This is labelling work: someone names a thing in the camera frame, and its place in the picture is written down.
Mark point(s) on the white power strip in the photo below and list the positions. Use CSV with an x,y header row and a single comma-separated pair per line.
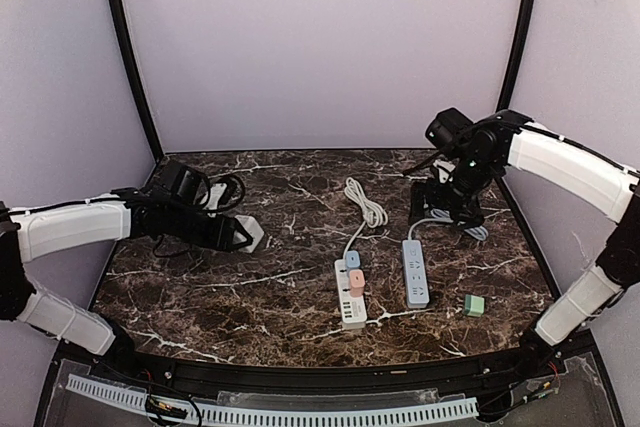
x,y
352,309

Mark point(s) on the white cube socket adapter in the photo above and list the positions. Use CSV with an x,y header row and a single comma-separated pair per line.
x,y
259,233

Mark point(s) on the small circuit board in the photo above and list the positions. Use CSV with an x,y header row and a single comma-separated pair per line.
x,y
158,407

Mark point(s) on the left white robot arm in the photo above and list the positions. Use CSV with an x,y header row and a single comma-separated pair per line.
x,y
193,214

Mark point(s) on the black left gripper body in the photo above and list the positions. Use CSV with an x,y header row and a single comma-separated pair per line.
x,y
217,239

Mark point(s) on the pink plug charger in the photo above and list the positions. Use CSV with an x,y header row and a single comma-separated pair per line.
x,y
357,283

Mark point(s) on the black front rail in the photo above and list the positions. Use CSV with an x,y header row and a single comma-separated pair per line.
x,y
481,375

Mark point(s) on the white slotted cable duct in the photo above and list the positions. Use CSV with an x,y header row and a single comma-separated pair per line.
x,y
203,413

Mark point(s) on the black frame post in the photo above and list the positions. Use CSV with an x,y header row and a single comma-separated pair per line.
x,y
513,65
134,79

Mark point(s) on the left black frame post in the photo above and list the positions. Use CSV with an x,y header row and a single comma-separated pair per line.
x,y
134,79

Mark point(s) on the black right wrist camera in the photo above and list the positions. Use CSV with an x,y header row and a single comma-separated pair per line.
x,y
443,131

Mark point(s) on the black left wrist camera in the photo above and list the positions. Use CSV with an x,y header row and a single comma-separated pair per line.
x,y
179,183

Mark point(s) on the green plug charger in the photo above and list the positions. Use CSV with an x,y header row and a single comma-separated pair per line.
x,y
474,306

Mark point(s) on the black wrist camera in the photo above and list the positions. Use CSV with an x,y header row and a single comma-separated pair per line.
x,y
443,131
179,183

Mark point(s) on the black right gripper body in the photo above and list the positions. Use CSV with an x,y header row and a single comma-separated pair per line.
x,y
459,195

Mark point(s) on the right black frame post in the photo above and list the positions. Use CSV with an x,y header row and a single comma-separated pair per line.
x,y
513,65

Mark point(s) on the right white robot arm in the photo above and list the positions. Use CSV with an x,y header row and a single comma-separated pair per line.
x,y
481,153

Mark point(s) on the grey blue power strip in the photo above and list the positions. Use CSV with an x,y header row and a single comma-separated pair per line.
x,y
417,289

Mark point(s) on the blue plug charger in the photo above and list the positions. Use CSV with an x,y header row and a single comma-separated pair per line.
x,y
352,260

